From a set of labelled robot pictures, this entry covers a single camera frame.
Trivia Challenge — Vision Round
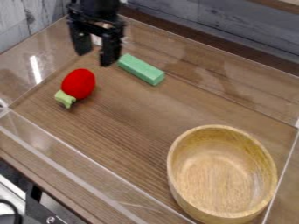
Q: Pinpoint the wooden bowl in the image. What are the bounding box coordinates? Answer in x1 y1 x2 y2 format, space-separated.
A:
167 124 278 224

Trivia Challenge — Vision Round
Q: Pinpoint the black metal table bracket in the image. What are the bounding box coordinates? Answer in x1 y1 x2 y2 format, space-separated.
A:
24 184 68 224

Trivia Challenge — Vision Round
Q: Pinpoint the clear acrylic tray wall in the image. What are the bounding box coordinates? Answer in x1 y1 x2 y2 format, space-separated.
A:
0 20 299 224

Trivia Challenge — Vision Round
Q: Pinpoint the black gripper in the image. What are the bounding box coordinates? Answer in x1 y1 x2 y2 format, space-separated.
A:
67 3 126 67

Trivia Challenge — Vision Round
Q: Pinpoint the black cable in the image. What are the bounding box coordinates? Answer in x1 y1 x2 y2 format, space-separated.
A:
0 199 24 224

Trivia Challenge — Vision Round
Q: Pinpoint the green rectangular block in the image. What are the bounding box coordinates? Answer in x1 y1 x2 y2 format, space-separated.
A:
116 53 164 86

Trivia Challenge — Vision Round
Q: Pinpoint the red plush strawberry toy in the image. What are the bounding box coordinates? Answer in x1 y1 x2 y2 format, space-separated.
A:
55 68 96 109

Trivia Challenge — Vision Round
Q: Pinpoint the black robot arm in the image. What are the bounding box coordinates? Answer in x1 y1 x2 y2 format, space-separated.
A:
67 0 127 67

